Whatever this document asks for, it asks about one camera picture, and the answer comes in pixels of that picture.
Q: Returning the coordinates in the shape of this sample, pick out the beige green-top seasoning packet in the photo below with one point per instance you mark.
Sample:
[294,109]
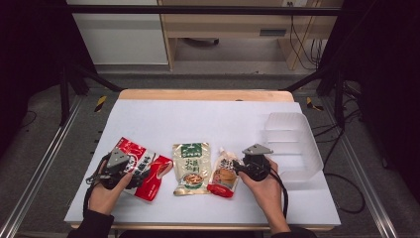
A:
[192,165]

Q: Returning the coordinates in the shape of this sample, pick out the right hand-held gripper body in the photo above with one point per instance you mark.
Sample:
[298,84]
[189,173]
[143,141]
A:
[257,165]

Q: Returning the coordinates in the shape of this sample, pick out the black metal stand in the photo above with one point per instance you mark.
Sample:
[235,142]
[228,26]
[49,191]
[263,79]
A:
[339,99]
[64,95]

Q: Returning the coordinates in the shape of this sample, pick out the white table sheet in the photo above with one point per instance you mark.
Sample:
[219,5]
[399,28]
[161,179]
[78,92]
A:
[204,122]

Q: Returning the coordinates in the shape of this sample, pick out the translucent plastic box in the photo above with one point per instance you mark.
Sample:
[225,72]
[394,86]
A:
[290,145]

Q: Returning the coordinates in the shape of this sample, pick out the black metal crossbar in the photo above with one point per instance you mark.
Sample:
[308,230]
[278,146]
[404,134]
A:
[198,10]

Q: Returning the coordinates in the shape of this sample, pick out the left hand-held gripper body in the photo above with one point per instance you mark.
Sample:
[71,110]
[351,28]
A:
[117,160]

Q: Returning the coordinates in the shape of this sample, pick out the light wooden desk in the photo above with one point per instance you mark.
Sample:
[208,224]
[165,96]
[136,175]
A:
[231,24]

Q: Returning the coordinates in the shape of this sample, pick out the black curtain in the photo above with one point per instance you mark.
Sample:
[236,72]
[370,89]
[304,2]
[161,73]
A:
[386,82]
[29,59]

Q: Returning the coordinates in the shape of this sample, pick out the orange red-bottom sauce pouch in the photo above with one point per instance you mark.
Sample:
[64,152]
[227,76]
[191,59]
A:
[225,178]

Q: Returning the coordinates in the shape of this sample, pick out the aluminium rail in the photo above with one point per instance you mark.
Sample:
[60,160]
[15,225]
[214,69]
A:
[363,178]
[43,165]

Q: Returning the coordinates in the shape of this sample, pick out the person's right hand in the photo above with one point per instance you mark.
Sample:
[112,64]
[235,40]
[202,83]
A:
[269,195]

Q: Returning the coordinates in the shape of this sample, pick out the yellow black tape strip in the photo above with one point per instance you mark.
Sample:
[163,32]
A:
[312,104]
[100,103]

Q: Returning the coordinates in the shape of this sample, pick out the person's left hand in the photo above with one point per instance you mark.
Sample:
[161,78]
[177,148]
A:
[104,198]

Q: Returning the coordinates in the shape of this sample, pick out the white cabinet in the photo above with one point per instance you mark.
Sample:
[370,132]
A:
[122,36]

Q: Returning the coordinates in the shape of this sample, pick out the red seasoning packet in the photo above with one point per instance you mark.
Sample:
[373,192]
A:
[155,178]

